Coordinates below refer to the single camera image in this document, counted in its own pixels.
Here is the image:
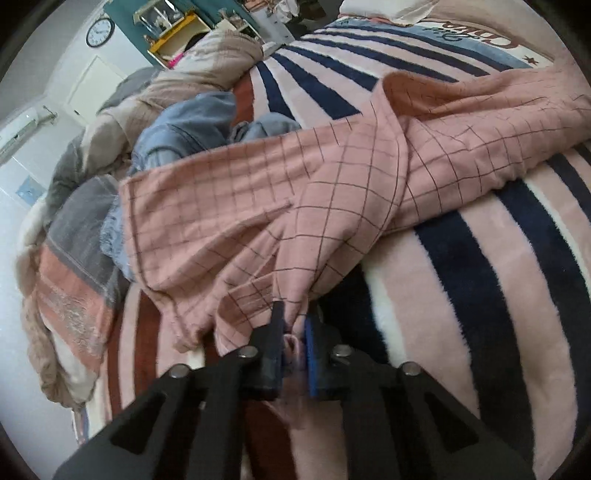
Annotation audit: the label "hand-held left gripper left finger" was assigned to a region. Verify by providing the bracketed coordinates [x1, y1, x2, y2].
[53, 301, 285, 480]

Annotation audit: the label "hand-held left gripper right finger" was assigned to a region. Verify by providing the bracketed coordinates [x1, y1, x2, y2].
[302, 310, 536, 480]

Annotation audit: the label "pink checked pants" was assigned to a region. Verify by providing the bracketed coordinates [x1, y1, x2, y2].
[117, 60, 591, 354]

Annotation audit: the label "striped fleece blanket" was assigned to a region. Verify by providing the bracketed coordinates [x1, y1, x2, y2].
[74, 14, 591, 480]

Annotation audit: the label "grey and pink striped blanket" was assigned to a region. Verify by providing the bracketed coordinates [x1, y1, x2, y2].
[18, 175, 134, 411]

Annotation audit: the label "blue denim jeans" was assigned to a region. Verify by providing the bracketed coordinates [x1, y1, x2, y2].
[99, 91, 303, 282]

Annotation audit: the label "grey cloth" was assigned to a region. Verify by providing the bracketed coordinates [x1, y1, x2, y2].
[46, 67, 155, 210]

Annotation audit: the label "white door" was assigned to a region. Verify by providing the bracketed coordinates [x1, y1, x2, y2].
[69, 55, 127, 127]

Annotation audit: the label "white air conditioner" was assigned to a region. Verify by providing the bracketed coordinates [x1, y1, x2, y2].
[0, 106, 58, 164]

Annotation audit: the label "yellow shelf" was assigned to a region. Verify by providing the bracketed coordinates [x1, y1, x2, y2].
[134, 2, 201, 63]

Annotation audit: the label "teal cabinet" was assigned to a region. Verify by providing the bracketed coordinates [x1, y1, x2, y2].
[102, 0, 259, 70]

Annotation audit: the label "white and beige pillow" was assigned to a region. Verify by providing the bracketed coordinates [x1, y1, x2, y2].
[339, 0, 446, 26]

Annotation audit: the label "blue wall poster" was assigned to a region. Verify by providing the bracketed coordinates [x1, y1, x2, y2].
[16, 178, 44, 204]

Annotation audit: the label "round wall clock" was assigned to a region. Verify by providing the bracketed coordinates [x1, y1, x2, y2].
[86, 17, 115, 48]

